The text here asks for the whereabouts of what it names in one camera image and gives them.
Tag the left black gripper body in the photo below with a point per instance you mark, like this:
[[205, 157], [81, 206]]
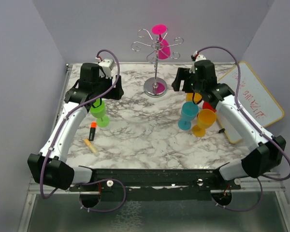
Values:
[[103, 85]]

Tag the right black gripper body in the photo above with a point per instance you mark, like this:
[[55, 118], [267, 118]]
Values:
[[194, 85]]

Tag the yellow wine glass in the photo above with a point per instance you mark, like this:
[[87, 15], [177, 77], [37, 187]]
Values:
[[193, 97]]

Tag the red wine glass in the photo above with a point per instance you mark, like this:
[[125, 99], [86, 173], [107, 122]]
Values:
[[208, 106]]

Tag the blue wine glass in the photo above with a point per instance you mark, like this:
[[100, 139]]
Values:
[[189, 111]]

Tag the green wine glass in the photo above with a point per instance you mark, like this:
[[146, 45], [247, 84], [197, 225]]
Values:
[[98, 111]]

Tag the pink wine glass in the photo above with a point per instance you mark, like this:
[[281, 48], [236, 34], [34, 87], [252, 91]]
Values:
[[164, 51]]

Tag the orange wine glass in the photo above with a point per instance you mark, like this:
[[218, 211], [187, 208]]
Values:
[[205, 119]]

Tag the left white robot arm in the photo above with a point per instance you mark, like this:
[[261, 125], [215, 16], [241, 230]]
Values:
[[49, 167]]

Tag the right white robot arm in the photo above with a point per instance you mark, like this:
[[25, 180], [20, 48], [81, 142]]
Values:
[[265, 150]]

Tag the chrome wine glass rack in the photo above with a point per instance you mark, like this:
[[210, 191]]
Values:
[[155, 87]]

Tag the orange capped marker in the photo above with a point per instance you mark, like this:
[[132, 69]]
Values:
[[92, 131]]

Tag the beige tube on table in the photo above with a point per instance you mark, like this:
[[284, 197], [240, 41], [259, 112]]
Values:
[[91, 147]]

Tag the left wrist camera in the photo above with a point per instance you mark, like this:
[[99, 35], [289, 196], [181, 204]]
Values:
[[106, 66]]

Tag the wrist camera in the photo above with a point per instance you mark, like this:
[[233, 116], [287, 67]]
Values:
[[197, 57], [106, 66]]

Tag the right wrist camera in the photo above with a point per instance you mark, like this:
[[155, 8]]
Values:
[[197, 57]]

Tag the whiteboard with yellow frame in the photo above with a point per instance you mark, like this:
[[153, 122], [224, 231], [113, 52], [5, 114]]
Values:
[[254, 96]]

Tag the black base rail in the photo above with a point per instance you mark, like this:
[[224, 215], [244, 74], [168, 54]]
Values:
[[155, 184]]

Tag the aluminium frame rail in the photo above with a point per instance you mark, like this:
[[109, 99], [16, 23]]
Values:
[[55, 116]]

